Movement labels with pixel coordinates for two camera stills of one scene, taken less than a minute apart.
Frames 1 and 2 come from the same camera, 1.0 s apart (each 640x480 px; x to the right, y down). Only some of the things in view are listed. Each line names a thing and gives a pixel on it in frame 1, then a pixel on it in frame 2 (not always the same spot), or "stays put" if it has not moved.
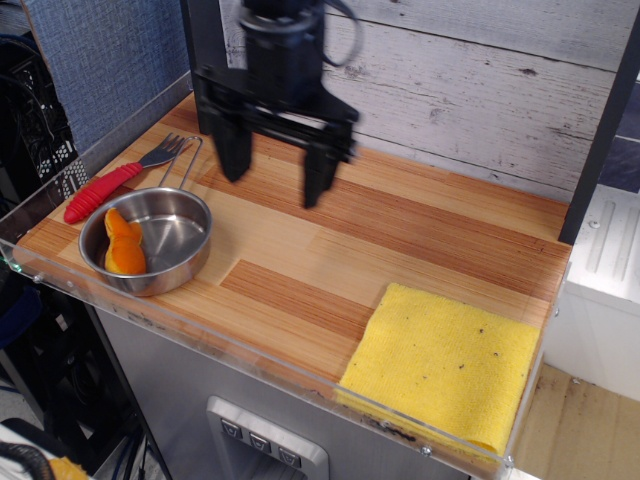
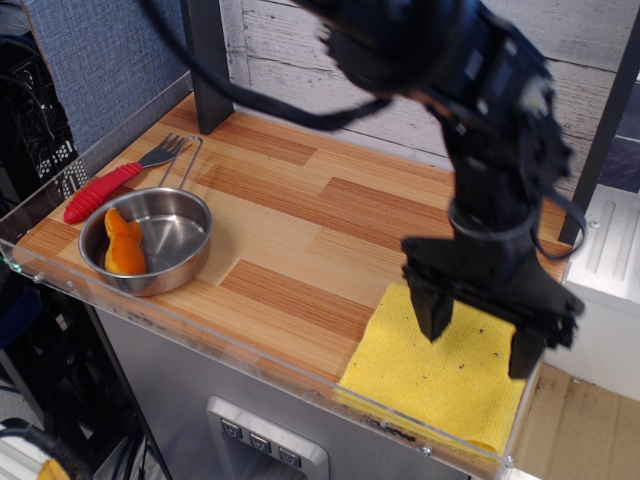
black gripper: [280, 86] -> [492, 263]
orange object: [65, 469] -> [51, 470]
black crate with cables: [39, 160] stays put
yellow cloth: [445, 367] stays put
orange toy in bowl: [125, 251] stays put
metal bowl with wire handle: [175, 222] stays put
